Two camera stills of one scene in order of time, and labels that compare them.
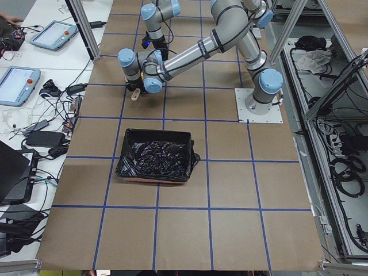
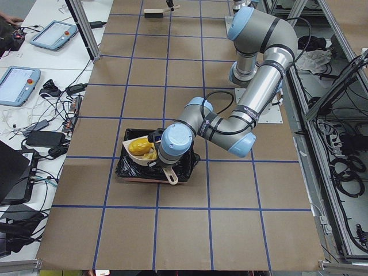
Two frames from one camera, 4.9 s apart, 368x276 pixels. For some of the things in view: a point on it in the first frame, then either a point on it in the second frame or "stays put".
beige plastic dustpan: (135, 94) to (168, 172)
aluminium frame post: (76, 7) stays put
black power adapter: (45, 138) stays put
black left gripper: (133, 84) to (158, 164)
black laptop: (17, 169) stays put
